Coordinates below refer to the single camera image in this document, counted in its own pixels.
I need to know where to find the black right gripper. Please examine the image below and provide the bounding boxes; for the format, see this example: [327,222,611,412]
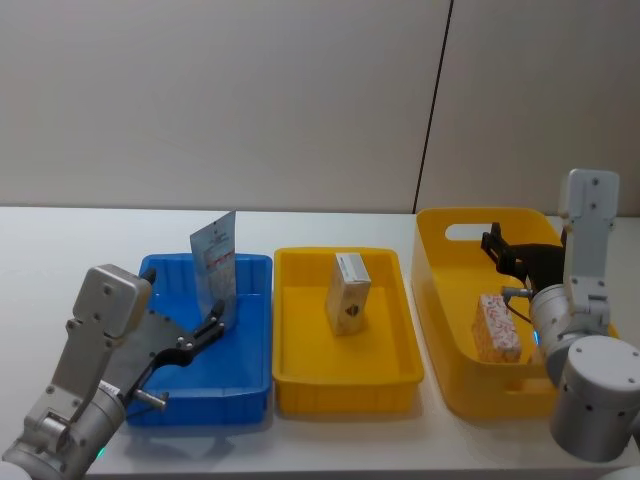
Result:
[480,221,568,297]

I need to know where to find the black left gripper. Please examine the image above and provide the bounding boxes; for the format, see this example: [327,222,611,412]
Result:
[101,268,227,402]

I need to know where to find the silver foil pouch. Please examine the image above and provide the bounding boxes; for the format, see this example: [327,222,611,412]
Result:
[188,210,238,331]

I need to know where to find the blue plastic tray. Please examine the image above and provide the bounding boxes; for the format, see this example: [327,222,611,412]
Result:
[124,252,274,427]

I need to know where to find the white box with red pattern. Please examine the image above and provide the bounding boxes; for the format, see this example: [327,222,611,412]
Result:
[470,293,522,364]

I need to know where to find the yellow plastic tray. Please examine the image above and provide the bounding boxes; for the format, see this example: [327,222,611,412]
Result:
[272,245,426,416]

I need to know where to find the cream carton box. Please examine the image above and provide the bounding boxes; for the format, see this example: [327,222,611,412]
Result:
[326,252,372,337]

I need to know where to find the thin cable with silver plug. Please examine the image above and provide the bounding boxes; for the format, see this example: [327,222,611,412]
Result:
[125,388,169,417]
[501,285,537,327]

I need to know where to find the yellow plastic basket with handle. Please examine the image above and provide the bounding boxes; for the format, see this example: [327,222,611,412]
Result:
[410,207,621,420]

